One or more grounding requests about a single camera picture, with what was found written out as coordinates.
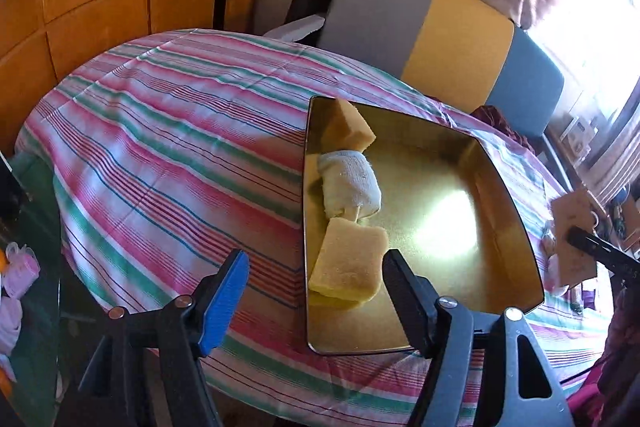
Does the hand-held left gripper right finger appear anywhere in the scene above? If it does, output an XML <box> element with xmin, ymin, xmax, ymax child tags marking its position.
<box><xmin>381</xmin><ymin>248</ymin><xmax>576</xmax><ymax>427</ymax></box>

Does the dark red cloth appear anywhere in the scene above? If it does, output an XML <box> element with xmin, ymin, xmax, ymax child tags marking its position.
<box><xmin>470</xmin><ymin>104</ymin><xmax>546</xmax><ymax>152</ymax></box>

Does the striped tablecloth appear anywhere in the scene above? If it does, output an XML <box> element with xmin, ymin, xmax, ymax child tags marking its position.
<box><xmin>14</xmin><ymin>28</ymin><xmax>616</xmax><ymax>427</ymax></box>

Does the rolled white towel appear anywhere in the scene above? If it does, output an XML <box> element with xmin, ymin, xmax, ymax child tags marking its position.
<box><xmin>316</xmin><ymin>149</ymin><xmax>382</xmax><ymax>223</ymax></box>

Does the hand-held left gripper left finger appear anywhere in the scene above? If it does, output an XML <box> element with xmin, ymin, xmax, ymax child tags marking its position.
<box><xmin>77</xmin><ymin>248</ymin><xmax>251</xmax><ymax>427</ymax></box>

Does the grey yellow blue sofa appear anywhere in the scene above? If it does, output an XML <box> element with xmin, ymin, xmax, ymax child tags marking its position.
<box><xmin>317</xmin><ymin>0</ymin><xmax>565</xmax><ymax>138</ymax></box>

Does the white foam piece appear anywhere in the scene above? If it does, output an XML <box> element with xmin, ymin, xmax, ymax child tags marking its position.
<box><xmin>263</xmin><ymin>13</ymin><xmax>326</xmax><ymax>44</ymax></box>

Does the gold metal tray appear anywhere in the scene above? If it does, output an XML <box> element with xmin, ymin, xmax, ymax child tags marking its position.
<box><xmin>302</xmin><ymin>95</ymin><xmax>546</xmax><ymax>356</ymax></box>

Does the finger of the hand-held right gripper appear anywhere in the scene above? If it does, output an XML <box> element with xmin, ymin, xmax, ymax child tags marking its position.
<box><xmin>567</xmin><ymin>227</ymin><xmax>640</xmax><ymax>280</ymax></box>

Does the magenta cloth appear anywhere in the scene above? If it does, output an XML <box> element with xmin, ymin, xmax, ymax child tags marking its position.
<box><xmin>575</xmin><ymin>287</ymin><xmax>640</xmax><ymax>427</ymax></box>

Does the bright window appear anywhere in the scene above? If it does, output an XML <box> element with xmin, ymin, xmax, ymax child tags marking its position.
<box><xmin>530</xmin><ymin>0</ymin><xmax>640</xmax><ymax>108</ymax></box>

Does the yellow sponge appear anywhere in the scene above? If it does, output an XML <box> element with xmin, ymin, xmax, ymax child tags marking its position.
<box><xmin>307</xmin><ymin>217</ymin><xmax>390</xmax><ymax>310</ymax></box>
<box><xmin>320</xmin><ymin>97</ymin><xmax>377</xmax><ymax>152</ymax></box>

